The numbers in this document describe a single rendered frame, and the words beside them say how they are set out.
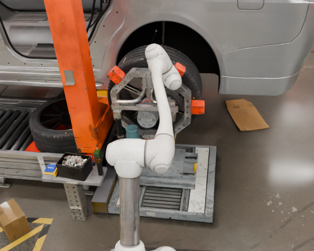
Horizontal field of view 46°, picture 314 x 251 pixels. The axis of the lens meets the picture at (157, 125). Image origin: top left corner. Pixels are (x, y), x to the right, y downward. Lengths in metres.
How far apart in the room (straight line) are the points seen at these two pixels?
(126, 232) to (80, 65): 1.04
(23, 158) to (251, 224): 1.82
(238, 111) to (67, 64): 2.20
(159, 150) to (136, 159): 0.12
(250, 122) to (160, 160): 2.27
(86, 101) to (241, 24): 1.15
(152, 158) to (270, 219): 1.45
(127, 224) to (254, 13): 1.57
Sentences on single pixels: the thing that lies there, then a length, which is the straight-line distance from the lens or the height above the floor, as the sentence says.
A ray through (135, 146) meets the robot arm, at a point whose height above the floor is 1.12.
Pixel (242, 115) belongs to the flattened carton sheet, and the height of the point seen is 0.01.
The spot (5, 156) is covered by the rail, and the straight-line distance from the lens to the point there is 3.18.
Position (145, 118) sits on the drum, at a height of 0.86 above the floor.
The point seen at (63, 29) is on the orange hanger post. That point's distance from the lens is 2.26.
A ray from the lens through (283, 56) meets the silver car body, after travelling 2.73.
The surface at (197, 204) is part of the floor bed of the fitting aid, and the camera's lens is 2.87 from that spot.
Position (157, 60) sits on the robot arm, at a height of 1.34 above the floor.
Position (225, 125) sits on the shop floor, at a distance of 3.80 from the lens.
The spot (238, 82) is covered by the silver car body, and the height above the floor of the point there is 0.86.
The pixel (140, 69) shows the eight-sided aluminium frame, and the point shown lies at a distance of 2.42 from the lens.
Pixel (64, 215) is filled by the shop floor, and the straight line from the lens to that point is 3.04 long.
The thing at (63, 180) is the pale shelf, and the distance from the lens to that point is 2.65.
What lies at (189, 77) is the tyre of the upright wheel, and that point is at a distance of 2.44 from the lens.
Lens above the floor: 2.19
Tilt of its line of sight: 35 degrees down
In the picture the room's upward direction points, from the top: 3 degrees counter-clockwise
